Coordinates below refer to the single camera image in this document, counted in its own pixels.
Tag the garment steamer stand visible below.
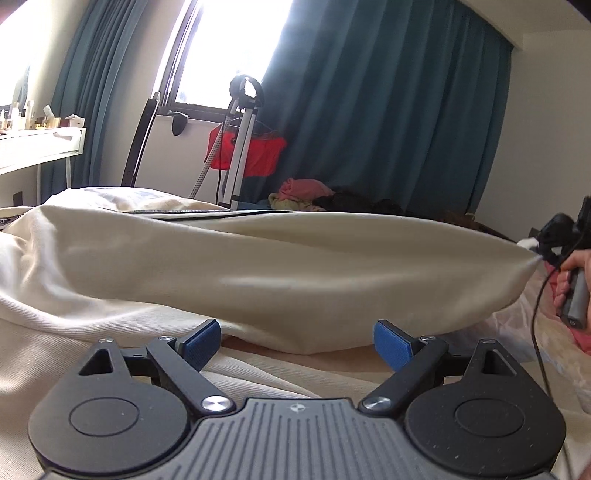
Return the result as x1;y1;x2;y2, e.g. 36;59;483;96
191;74;264;210

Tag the beige garment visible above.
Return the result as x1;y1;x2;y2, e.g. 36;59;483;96
269;191;324;212

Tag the pink garment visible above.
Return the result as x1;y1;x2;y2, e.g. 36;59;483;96
277;178;333;200

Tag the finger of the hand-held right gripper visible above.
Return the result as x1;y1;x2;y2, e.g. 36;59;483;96
526;213;566;265

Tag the narrow blue curtain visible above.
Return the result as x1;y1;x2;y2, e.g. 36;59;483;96
48;0;185;190

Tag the red garment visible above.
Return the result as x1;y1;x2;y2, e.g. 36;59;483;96
208;124;287;178

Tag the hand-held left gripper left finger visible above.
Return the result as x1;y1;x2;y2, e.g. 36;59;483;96
78;319;235;416

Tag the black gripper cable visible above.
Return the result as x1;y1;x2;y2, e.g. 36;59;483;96
531;265;578;462

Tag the person's right hand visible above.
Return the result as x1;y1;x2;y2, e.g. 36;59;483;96
551;250;591;308

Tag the dark framed window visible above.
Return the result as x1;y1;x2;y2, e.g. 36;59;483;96
159;0;296;121

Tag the wavy vanity mirror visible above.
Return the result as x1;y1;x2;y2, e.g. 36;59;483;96
0;62;33;109

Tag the white dressing table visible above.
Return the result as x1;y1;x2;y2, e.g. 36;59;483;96
0;127;88;204

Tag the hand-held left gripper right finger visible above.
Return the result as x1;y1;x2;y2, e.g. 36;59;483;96
361;319;520;416

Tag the black garment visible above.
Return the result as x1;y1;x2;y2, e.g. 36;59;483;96
314;185;402;214

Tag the row of cosmetic bottles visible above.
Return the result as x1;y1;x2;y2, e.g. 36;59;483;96
0;99;40;132

